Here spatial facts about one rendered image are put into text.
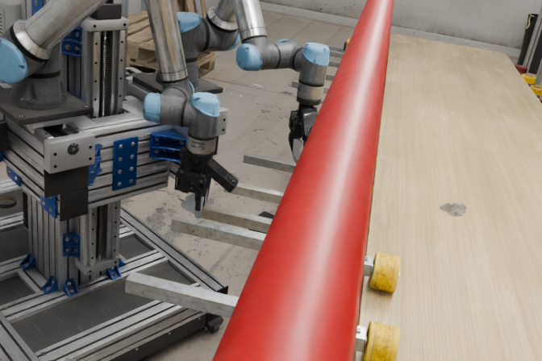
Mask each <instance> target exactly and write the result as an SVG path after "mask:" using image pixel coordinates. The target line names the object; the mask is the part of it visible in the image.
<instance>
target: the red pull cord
mask: <svg viewBox="0 0 542 361"><path fill-rule="evenodd" d="M393 7H394V0H367V2H366V4H365V6H364V9H363V11H362V12H361V16H360V18H359V20H358V22H357V24H356V27H355V29H354V32H353V33H352V37H351V39H350V40H349V43H348V46H347V48H346V50H345V52H344V55H343V57H342V60H341V62H340V65H339V67H338V69H337V71H336V74H335V76H334V78H333V80H332V83H331V85H330V88H329V90H328V91H327V95H326V97H325V99H324V101H323V104H322V106H321V108H320V110H319V113H318V115H317V118H316V120H315V123H314V125H313V127H312V129H311V132H310V134H309V136H308V138H307V141H306V143H305V146H304V148H303V149H302V153H301V155H300V157H299V159H298V162H297V164H296V166H295V169H294V171H293V174H292V176H291V178H290V181H289V183H288V185H287V187H286V191H285V192H284V194H283V196H282V199H281V201H280V204H279V206H278V208H277V211H276V213H275V215H274V217H273V220H272V222H271V224H270V227H269V229H268V232H267V234H266V236H265V239H264V241H263V243H262V245H261V249H260V250H259V252H258V255H257V257H256V260H255V262H254V264H253V266H252V269H251V271H250V273H249V275H248V278H247V280H246V283H245V285H244V288H243V290H242V292H241V294H240V297H239V299H238V301H237V303H236V307H235V308H234V310H233V313H232V315H231V318H230V320H229V322H228V324H227V327H226V329H225V331H224V333H223V337H222V338H221V341H220V343H219V346H218V348H217V350H216V352H215V355H214V358H213V359H212V361H353V359H354V351H355V344H356V330H357V323H358V315H359V308H360V301H361V287H362V280H363V272H364V265H365V252H366V244H367V237H368V229H369V215H370V208H371V201H372V193H373V180H374V173H375V165H376V158H377V144H378V136H379V130H380V122H381V108H382V101H383V93H384V86H385V79H386V66H387V58H388V51H389V43H390V29H391V22H392V14H393Z"/></svg>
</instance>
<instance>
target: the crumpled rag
mask: <svg viewBox="0 0 542 361"><path fill-rule="evenodd" d="M439 207H440V209H441V210H444V211H447V212H448V214H449V215H454V216H455V215H456V216H458V215H463V213H465V212H466V210H467V209H466V206H465V205H464V204H463V203H462V204H459V205H458V204H456V203H452V204H450V203H446V204H445V205H439Z"/></svg>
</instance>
